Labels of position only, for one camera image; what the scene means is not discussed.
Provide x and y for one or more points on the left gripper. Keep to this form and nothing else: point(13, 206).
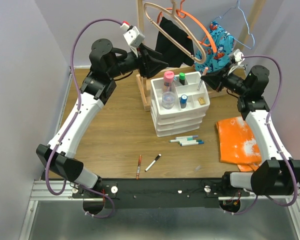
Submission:
point(152, 66)

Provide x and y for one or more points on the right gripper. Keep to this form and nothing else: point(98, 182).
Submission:
point(217, 80)

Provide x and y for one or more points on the black green highlighter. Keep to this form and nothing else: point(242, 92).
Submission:
point(182, 78)

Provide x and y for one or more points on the blue cap clear tube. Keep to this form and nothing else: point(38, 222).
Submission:
point(183, 101)

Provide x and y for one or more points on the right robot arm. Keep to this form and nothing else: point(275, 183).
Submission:
point(278, 174)

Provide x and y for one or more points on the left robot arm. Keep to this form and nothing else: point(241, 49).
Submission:
point(107, 64)

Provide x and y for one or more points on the blue fish print garment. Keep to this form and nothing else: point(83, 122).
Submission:
point(224, 43)

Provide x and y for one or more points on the small yellow eraser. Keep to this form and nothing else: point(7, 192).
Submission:
point(201, 101)

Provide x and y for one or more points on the wooden clothes rack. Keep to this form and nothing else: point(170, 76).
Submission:
point(142, 82)

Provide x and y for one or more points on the pink lid pencil tube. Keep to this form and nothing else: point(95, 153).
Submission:
point(168, 79)

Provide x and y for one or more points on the white plastic drawer organizer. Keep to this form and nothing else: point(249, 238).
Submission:
point(177, 120)

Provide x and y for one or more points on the beige wooden hanger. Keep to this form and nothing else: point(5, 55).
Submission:
point(180, 58)

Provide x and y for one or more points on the orange plastic hanger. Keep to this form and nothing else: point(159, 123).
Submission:
point(173, 39)

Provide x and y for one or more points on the purple cap marker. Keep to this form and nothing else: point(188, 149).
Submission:
point(186, 137)

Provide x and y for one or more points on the blue cap marker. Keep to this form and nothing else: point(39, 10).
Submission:
point(188, 143)

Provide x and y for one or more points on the teal cap marker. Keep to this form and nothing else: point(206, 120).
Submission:
point(179, 140)

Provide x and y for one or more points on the orange white tie-dye cloth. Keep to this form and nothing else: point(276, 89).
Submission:
point(237, 144)

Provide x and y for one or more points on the black cap white marker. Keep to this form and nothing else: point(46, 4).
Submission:
point(153, 162)

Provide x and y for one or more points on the red pen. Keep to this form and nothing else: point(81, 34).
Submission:
point(138, 167)

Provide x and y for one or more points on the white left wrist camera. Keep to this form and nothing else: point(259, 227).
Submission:
point(132, 35)

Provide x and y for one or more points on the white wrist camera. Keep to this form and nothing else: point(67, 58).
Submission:
point(132, 35)
point(236, 57)

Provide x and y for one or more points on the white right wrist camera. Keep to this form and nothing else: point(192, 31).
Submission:
point(236, 57)

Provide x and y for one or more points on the blue wire hanger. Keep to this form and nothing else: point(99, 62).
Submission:
point(246, 25)

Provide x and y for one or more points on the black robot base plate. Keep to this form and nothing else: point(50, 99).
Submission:
point(156, 193)

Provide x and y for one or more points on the aluminium frame rails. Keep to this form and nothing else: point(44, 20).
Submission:
point(231, 217)

